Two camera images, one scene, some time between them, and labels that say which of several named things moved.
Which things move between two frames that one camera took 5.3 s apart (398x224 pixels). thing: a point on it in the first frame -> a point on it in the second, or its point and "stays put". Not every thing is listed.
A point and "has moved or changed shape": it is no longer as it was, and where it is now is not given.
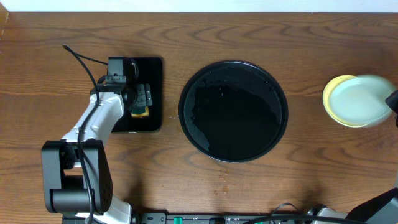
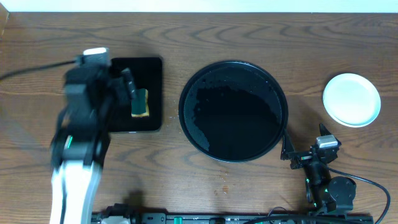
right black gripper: (392, 100) -> (288, 151)
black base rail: (217, 218) stays put
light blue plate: (362, 101) has moved or changed shape
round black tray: (233, 111) stays put
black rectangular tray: (143, 70) stays put
